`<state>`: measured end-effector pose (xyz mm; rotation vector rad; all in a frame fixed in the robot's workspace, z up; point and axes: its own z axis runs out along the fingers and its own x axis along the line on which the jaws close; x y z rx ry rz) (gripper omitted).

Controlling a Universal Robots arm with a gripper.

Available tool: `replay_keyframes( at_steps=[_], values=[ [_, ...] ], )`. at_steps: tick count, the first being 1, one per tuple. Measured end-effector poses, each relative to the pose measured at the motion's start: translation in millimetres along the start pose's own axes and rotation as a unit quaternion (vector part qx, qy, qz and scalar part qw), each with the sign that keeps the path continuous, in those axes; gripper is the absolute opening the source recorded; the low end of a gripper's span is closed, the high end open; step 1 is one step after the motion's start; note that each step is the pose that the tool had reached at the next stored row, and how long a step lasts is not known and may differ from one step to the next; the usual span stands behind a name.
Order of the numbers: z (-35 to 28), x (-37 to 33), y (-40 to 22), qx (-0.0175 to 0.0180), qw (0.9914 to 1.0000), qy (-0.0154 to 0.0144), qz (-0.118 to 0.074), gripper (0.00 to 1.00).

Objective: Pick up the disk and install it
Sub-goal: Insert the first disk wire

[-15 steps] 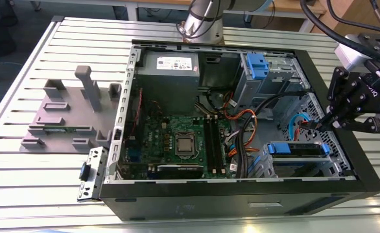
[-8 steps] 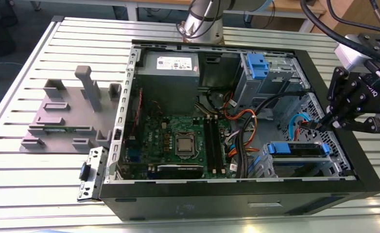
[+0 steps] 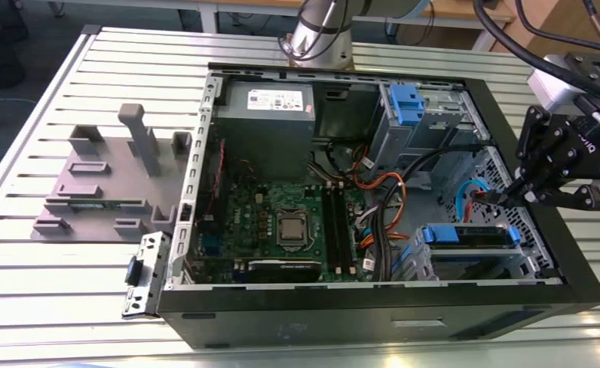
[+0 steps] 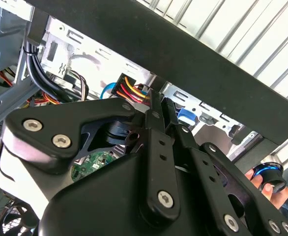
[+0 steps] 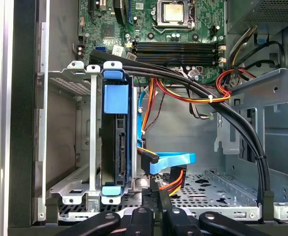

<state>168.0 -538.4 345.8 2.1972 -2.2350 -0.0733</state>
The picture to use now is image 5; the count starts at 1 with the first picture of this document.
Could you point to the black graphics card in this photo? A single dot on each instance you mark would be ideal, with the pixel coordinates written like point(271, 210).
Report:
point(120, 12)

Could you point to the CPU socket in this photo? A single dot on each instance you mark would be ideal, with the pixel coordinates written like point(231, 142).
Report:
point(173, 24)

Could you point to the grey metal drive cage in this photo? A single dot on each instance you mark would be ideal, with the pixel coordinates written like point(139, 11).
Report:
point(276, 83)

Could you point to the metal disk bay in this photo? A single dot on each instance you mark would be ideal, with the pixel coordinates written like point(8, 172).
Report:
point(95, 123)

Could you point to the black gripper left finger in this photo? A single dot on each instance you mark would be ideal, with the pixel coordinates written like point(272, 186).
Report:
point(141, 221)

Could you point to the hard disk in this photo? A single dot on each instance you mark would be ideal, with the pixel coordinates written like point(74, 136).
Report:
point(115, 98)

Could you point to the green motherboard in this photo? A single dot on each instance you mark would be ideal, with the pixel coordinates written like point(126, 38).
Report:
point(205, 22)

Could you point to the silver CPU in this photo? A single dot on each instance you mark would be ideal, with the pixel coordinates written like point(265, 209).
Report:
point(174, 12)

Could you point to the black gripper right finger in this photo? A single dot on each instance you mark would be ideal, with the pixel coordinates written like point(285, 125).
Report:
point(176, 221)

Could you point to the black PC case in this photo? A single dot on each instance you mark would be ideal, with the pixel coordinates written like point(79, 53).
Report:
point(23, 98)

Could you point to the grey power supply unit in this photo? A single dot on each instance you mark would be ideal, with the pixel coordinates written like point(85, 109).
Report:
point(269, 9)

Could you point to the black power connector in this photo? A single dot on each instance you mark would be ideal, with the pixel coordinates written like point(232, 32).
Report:
point(150, 162)

